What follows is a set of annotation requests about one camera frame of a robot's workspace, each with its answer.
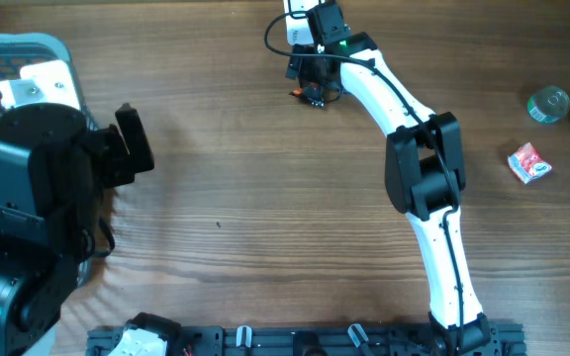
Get black hex wrench packet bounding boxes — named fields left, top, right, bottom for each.
left=290, top=83, right=325, bottom=108

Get red snack packet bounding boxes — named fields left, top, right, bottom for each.
left=508, top=142, right=552, bottom=184

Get silver tin can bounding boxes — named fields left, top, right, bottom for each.
left=526, top=86, right=570, bottom=124

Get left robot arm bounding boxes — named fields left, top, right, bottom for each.
left=0, top=103, right=154, bottom=355

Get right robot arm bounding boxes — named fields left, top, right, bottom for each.
left=279, top=1, right=490, bottom=355

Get white barcode scanner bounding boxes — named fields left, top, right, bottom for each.
left=283, top=0, right=324, bottom=45

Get black right camera cable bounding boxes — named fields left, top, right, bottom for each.
left=263, top=10, right=467, bottom=347

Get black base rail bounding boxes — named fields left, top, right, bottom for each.
left=85, top=322, right=528, bottom=356

